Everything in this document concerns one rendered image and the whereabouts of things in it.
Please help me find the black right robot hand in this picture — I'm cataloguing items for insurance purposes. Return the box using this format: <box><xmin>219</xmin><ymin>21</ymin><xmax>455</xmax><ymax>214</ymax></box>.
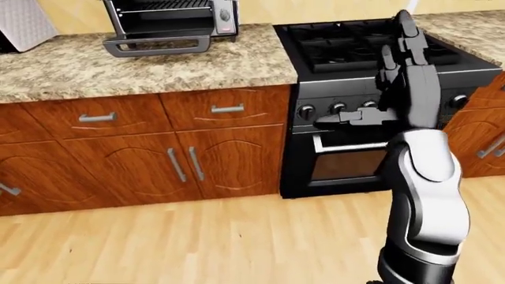
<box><xmin>315</xmin><ymin>9</ymin><xmax>443</xmax><ymax>130</ymax></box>

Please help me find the wooden cabinet door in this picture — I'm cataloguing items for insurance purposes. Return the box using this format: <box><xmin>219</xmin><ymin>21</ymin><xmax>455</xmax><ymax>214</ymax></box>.
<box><xmin>174</xmin><ymin>122</ymin><xmax>286</xmax><ymax>200</ymax></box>
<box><xmin>0</xmin><ymin>138</ymin><xmax>124</xmax><ymax>218</ymax></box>
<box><xmin>441</xmin><ymin>106</ymin><xmax>505</xmax><ymax>179</ymax></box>
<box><xmin>62</xmin><ymin>130</ymin><xmax>205</xmax><ymax>206</ymax></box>

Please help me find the silver black toaster oven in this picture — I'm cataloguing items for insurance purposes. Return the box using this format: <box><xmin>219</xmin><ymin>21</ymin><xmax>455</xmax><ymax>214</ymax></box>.
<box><xmin>103</xmin><ymin>0</ymin><xmax>240</xmax><ymax>43</ymax></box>

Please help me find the wooden drawer front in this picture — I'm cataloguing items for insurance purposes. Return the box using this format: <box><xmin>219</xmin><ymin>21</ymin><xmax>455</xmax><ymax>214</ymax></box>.
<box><xmin>159</xmin><ymin>84</ymin><xmax>292</xmax><ymax>132</ymax></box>
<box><xmin>0</xmin><ymin>102</ymin><xmax>55</xmax><ymax>145</ymax></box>
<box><xmin>21</xmin><ymin>93</ymin><xmax>175</xmax><ymax>140</ymax></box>
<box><xmin>464</xmin><ymin>77</ymin><xmax>505</xmax><ymax>111</ymax></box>

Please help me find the black gas stove range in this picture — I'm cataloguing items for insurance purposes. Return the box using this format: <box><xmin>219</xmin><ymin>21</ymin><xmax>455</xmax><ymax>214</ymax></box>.
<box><xmin>272</xmin><ymin>18</ymin><xmax>504</xmax><ymax>200</ymax></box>

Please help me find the silver cabinet door handle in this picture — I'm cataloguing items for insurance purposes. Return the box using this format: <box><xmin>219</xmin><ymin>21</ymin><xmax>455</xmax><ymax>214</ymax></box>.
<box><xmin>476</xmin><ymin>133</ymin><xmax>505</xmax><ymax>160</ymax></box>
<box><xmin>0</xmin><ymin>181</ymin><xmax>22</xmax><ymax>196</ymax></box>
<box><xmin>187</xmin><ymin>145</ymin><xmax>206</xmax><ymax>182</ymax></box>
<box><xmin>166</xmin><ymin>147</ymin><xmax>188</xmax><ymax>182</ymax></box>

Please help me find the silver oven door handle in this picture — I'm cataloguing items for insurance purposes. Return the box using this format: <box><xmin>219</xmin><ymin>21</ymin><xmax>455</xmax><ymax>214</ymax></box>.
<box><xmin>312</xmin><ymin>133</ymin><xmax>392</xmax><ymax>154</ymax></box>

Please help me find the silver drawer handle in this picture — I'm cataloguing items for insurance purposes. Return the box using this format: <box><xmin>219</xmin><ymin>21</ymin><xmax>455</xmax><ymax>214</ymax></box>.
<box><xmin>78</xmin><ymin>111</ymin><xmax>118</xmax><ymax>124</ymax></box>
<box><xmin>210</xmin><ymin>103</ymin><xmax>245</xmax><ymax>115</ymax></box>

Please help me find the toaster oven door with handle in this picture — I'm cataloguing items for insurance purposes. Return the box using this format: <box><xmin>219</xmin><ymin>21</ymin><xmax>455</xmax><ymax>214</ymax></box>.
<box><xmin>102</xmin><ymin>34</ymin><xmax>212</xmax><ymax>58</ymax></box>

